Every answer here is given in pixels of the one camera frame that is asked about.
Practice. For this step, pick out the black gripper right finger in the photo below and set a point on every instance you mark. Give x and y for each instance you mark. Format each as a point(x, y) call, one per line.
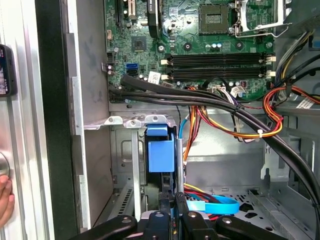
point(195, 225)

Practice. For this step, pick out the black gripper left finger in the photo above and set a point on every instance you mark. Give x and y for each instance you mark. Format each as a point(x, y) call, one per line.
point(157, 225)

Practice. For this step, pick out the hard disk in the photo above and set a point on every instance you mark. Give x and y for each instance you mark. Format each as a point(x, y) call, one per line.
point(161, 157)

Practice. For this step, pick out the metal disk bay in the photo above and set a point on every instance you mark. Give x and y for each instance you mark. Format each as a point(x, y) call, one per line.
point(135, 162)

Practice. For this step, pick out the person's hand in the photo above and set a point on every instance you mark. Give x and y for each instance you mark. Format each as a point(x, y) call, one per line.
point(6, 197)

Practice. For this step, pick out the black PC case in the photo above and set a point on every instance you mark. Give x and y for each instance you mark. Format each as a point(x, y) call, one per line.
point(55, 125)

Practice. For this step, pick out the black RAM slot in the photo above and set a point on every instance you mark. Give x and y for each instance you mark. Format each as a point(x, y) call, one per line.
point(215, 73)
point(215, 60)

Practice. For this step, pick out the round silver knob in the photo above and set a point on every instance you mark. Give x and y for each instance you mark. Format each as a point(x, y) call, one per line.
point(3, 165)

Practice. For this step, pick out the green motherboard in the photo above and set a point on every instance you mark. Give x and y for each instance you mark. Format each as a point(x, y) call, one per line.
point(195, 42)

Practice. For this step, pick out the CPU socket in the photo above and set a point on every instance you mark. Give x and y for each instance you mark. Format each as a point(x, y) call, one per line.
point(213, 18)

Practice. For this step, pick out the black graphics card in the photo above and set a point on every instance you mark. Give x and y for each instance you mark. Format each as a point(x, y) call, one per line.
point(153, 17)

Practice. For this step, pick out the thin metal locking lever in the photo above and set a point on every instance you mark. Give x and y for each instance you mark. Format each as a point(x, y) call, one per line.
point(275, 27)

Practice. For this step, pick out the black phone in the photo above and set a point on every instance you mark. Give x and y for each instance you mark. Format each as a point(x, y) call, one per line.
point(6, 70)

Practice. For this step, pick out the metal socket cover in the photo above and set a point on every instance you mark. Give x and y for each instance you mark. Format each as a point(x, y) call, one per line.
point(280, 10)

